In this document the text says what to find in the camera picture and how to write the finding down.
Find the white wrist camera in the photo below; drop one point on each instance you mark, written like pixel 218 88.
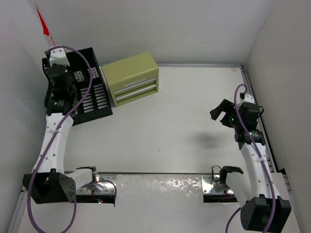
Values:
pixel 248 98
pixel 57 57

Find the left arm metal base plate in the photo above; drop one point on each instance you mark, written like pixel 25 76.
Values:
pixel 102 184

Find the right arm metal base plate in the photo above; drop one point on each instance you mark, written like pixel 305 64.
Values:
pixel 212 187

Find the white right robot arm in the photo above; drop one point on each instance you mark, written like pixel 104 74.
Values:
pixel 262 207

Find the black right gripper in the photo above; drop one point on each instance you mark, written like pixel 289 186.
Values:
pixel 225 106

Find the olive green drawer cabinet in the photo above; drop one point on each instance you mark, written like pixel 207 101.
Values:
pixel 132 78

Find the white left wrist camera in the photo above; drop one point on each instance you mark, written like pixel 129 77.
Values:
pixel 57 57

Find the red file folder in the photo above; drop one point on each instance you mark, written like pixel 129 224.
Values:
pixel 48 36

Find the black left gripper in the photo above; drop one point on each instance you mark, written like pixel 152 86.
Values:
pixel 65 67

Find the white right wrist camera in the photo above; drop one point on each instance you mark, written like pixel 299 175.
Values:
pixel 248 98

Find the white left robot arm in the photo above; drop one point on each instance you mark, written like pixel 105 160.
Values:
pixel 48 182

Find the black perforated file organizer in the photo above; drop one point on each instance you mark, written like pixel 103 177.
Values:
pixel 80 80

